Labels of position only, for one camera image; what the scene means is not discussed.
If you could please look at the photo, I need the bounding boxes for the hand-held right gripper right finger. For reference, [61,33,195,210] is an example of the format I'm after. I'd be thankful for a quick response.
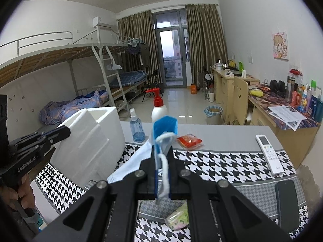
[165,117,290,242]

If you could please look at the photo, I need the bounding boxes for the white bed ladder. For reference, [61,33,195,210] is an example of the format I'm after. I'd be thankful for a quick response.
[92,45,132,113]

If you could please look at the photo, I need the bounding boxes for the houndstooth table cloth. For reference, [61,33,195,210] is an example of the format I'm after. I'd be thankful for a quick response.
[35,142,309,242]

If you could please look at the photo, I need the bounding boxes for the person's left hand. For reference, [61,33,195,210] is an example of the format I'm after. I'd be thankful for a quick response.
[4,175,36,211]

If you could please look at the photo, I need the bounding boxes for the floral tissue pack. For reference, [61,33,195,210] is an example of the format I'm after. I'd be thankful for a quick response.
[165,203,190,231]

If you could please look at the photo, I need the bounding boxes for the red snack packet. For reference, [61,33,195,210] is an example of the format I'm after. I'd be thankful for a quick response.
[177,134,203,151]

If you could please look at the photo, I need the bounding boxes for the row of toiletry bottles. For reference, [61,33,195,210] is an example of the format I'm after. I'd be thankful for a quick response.
[286,68,323,123]

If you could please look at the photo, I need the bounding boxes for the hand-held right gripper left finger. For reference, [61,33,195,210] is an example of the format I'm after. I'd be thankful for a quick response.
[33,117,165,242]

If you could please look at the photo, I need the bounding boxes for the white metal bunk bed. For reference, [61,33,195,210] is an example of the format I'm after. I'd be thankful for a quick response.
[97,30,150,106]
[0,31,111,126]

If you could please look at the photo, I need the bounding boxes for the blue face mask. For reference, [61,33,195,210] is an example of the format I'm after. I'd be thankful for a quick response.
[107,132,175,205]

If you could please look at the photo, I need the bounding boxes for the wooden desk with patterned mat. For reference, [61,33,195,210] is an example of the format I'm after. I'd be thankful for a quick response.
[249,84,320,169]

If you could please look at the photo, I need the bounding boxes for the cartoon wall poster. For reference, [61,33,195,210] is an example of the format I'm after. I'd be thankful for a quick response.
[272,31,289,60]

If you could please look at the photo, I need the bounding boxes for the white remote control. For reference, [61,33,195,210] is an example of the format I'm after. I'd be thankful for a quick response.
[255,134,284,175]

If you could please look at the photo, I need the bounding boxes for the printed paper sheets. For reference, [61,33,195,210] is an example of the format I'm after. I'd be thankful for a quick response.
[267,105,307,131]

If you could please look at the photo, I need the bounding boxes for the black smartphone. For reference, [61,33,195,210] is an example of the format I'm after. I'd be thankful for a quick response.
[275,180,307,232]

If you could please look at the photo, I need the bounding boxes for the black headphones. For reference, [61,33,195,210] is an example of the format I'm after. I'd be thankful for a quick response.
[270,80,287,96]

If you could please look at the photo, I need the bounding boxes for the brown curtain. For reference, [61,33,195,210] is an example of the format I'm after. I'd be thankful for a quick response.
[185,4,228,89]
[117,10,162,89]

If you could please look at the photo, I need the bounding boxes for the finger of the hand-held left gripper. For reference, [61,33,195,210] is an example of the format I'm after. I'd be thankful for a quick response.
[14,130,71,157]
[10,125,71,147]

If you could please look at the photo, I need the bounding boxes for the glass balcony door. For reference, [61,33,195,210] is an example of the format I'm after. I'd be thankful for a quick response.
[153,13,192,87]

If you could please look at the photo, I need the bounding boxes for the white lotion pump bottle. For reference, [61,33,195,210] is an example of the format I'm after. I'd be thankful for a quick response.
[146,88,169,137]

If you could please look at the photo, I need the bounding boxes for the hanging dark clothes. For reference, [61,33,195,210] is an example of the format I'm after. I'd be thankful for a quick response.
[126,39,144,56]

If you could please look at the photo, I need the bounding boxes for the blue checked quilt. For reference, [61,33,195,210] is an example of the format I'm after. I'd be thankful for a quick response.
[39,89,109,125]

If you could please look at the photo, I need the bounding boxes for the white foam box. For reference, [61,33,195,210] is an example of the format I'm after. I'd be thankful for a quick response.
[50,107,125,189]

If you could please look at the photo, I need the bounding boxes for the white air conditioner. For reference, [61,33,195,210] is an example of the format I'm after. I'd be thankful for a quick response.
[93,17,114,29]

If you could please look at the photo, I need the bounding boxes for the blue rimmed trash bin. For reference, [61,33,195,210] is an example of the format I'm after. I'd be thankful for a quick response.
[204,106,224,125]

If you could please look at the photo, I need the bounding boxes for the wooden chair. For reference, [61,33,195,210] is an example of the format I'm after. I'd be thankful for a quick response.
[233,76,250,126]

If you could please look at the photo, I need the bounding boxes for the blue spray bottle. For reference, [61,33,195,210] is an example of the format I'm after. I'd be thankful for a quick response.
[129,108,145,143]

